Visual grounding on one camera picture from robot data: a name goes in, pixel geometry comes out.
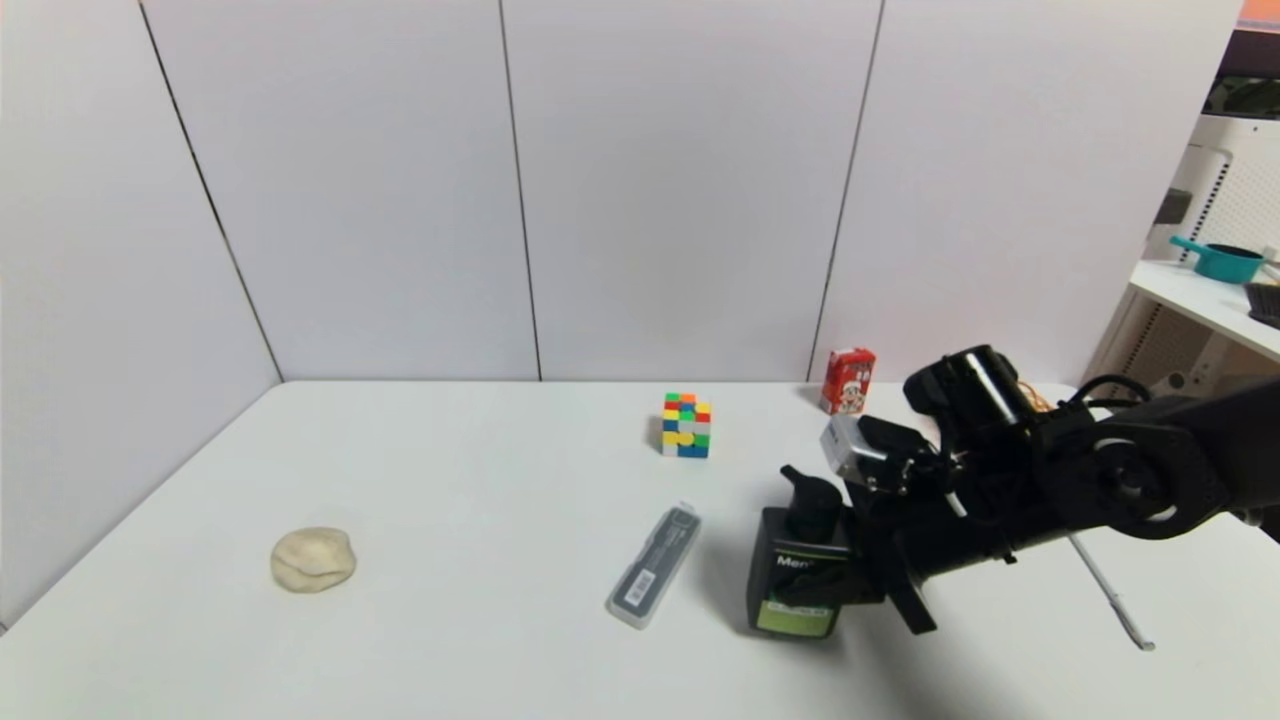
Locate white tubular table frame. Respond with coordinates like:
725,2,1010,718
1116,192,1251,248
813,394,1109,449
1130,335,1280,396

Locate black green pump bottle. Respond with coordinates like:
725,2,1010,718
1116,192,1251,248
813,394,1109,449
745,464,853,641

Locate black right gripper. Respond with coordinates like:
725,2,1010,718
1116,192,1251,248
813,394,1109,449
777,484,1017,636

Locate silver pen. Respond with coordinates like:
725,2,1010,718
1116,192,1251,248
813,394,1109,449
1066,533,1157,652

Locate white pegboard panel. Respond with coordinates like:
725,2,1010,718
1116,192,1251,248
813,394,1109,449
1145,113,1280,263

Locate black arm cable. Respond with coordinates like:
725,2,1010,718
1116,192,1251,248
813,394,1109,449
1066,373,1153,409

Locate red drink carton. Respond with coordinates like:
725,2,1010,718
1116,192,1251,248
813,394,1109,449
820,347,877,416

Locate white perforated side panel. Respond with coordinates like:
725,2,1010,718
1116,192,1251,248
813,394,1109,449
1088,293,1206,386

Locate clear plastic tool case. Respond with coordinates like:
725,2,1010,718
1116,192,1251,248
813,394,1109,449
605,503,702,629

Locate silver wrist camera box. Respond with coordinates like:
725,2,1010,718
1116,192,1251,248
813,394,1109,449
820,414,891,485

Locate beige dough lump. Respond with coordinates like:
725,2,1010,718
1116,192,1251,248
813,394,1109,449
270,526,357,593

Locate teal pot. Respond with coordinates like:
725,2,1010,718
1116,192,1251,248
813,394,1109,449
1169,235,1266,284

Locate multicoloured puzzle cube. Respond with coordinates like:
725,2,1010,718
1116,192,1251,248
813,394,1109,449
660,392,712,460

